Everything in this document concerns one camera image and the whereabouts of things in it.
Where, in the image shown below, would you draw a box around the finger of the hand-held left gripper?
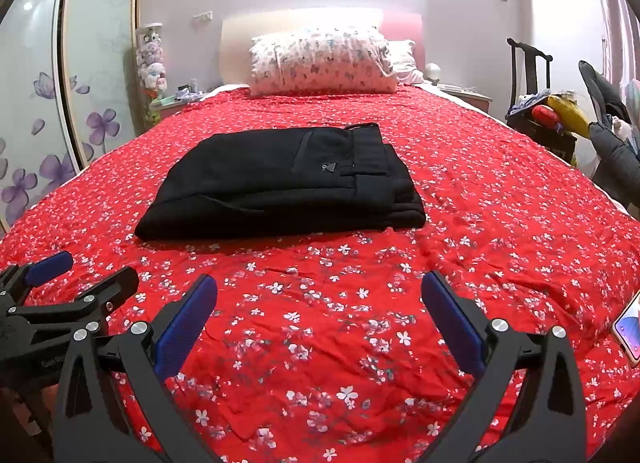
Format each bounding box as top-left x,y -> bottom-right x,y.
15,265 -> 140,335
0,250 -> 75,306

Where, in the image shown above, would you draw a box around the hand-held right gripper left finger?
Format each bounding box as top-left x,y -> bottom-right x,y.
52,273 -> 219,463

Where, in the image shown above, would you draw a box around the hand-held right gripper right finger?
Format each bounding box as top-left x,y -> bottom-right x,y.
421,270 -> 589,463

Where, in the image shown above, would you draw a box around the black pants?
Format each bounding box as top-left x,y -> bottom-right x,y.
134,122 -> 427,242

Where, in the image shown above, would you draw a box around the red floral bedspread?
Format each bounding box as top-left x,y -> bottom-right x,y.
0,83 -> 640,463

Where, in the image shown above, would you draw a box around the wardrobe with purple flower doors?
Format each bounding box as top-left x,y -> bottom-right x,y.
0,0 -> 143,234

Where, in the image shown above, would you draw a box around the smartphone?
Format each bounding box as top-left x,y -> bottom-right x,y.
612,290 -> 640,369

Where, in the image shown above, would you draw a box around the green and yellow toy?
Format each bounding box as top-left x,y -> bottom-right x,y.
142,92 -> 164,127

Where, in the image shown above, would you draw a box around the pink bedside table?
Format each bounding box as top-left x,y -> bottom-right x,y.
149,90 -> 212,120

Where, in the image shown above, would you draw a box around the wooden bedside table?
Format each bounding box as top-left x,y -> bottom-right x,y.
439,85 -> 494,117

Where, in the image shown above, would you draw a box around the stack of plush toys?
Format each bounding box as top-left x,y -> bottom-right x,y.
135,22 -> 169,94

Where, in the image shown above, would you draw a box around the yellow bag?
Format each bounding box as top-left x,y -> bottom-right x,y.
545,95 -> 592,140

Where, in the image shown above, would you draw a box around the grey jacket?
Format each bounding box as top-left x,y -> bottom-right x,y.
578,60 -> 640,205

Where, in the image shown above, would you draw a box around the black chair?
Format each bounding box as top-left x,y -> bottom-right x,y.
505,37 -> 577,165

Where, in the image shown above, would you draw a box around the white pillow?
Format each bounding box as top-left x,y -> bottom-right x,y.
387,40 -> 426,85

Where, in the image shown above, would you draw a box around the floral print pillow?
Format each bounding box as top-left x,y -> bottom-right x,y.
248,26 -> 399,96

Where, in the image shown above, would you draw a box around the pink headboard panel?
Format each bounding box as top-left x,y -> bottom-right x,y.
380,12 -> 426,79

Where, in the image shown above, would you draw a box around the pink curtain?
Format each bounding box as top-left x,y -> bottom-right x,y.
595,0 -> 640,94

